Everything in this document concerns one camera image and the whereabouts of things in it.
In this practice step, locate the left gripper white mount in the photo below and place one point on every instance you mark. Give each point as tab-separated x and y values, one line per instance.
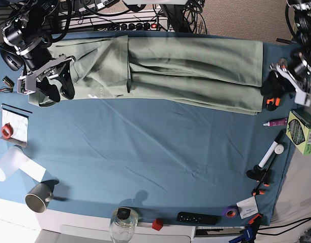
285	79

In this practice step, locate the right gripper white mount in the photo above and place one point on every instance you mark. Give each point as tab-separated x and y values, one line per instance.
58	69

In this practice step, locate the light green T-shirt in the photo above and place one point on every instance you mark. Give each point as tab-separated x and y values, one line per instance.
217	73

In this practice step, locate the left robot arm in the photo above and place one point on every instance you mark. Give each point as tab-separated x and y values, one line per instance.
298	19

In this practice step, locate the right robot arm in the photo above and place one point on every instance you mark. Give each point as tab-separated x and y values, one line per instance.
26	46

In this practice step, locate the orange black utility knife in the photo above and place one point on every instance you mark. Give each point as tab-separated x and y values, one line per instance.
272	103

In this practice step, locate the purple glue tube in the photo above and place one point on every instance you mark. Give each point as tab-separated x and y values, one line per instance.
276	122

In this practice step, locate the white notepad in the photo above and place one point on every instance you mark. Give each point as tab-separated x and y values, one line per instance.
18	119

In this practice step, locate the green cardboard box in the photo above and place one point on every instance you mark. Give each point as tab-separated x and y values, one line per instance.
298	130

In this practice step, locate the white black marker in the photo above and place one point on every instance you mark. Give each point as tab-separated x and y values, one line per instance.
270	151

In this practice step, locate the black computer mouse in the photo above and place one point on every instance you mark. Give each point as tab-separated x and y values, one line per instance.
11	59

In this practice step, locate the small black battery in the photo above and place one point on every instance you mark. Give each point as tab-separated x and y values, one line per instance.
8	82

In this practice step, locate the white round cap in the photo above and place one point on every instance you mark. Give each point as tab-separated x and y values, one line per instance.
279	149

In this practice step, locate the red tape roll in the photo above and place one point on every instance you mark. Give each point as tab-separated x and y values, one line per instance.
7	131

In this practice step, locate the orange black clamp lower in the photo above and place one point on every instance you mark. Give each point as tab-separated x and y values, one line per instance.
261	176

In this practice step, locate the blue table cloth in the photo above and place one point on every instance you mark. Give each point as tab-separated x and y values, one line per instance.
159	156

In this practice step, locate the grey ceramic mug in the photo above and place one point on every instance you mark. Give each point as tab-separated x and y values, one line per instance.
39	197

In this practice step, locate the white paper card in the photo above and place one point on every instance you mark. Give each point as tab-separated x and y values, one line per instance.
247	207

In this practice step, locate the purple tape roll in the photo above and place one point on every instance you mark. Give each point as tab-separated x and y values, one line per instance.
230	212

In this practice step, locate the orange clamp near card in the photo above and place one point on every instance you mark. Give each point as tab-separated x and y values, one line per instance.
257	218

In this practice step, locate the blue clamp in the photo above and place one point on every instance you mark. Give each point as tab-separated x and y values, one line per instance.
248	234

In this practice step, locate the clear glass jar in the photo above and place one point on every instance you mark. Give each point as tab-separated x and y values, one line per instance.
123	224

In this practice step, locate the black remote control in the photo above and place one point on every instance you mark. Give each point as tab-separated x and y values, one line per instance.
197	218

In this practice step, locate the red cube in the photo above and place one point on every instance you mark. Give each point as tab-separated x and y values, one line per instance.
157	224

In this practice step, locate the white power strip red switch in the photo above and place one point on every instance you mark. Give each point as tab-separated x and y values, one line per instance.
160	25

